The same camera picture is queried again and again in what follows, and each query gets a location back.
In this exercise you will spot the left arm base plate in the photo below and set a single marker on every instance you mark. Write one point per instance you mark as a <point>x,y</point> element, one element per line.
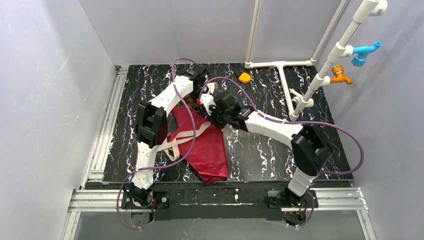
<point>160,200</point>

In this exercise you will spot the white PVC pipe frame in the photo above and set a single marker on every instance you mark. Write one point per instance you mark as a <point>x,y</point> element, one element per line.
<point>296,102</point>

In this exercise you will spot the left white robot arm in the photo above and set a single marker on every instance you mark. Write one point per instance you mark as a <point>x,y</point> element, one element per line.
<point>151,128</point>

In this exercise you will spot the orange plastic faucet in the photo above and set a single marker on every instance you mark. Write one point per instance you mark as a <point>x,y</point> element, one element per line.
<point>339,76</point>

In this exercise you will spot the beige ribbon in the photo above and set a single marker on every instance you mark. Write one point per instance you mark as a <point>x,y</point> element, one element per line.
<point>171,148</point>

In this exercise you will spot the orange tape measure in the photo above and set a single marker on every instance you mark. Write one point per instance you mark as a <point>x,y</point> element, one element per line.
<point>244,78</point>

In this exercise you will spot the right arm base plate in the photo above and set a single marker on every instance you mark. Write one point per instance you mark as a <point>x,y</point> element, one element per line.
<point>294,208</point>

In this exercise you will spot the aluminium rail frame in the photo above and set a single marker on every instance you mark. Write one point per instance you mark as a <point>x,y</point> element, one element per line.
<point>98,197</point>

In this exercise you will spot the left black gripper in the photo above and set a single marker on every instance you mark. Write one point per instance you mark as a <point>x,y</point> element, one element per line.
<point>201,84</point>

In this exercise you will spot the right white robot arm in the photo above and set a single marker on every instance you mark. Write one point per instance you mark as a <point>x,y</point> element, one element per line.
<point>310,147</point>

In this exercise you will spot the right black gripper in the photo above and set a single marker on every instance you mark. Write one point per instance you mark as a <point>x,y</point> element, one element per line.
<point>208,110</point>

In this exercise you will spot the red wrapping paper sheet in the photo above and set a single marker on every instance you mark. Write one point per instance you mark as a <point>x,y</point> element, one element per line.
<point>208,156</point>

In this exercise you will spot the blue plastic faucet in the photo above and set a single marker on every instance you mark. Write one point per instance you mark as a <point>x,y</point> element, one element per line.
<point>361,53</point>

